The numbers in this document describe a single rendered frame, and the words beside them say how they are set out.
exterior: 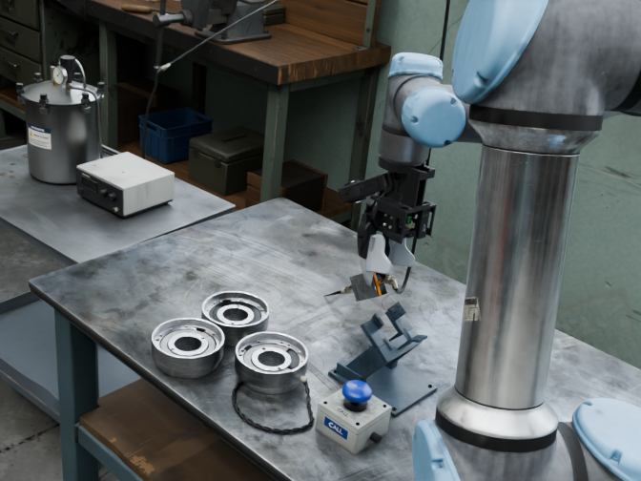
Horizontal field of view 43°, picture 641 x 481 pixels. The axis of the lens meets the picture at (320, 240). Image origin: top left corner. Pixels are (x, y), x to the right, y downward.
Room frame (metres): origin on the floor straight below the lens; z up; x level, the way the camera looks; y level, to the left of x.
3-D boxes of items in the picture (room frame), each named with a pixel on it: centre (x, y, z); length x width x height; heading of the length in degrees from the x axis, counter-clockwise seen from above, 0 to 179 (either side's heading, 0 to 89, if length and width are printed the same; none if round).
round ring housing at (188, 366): (1.00, 0.18, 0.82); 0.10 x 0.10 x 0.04
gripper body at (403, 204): (1.16, -0.11, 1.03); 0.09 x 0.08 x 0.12; 45
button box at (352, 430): (0.87, -0.07, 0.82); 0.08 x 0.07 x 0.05; 50
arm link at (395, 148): (1.17, -0.11, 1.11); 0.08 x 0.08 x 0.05
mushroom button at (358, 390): (0.88, -0.07, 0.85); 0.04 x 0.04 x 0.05
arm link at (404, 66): (1.17, -0.11, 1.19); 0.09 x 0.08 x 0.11; 9
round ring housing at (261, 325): (1.09, 0.12, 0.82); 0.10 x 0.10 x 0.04
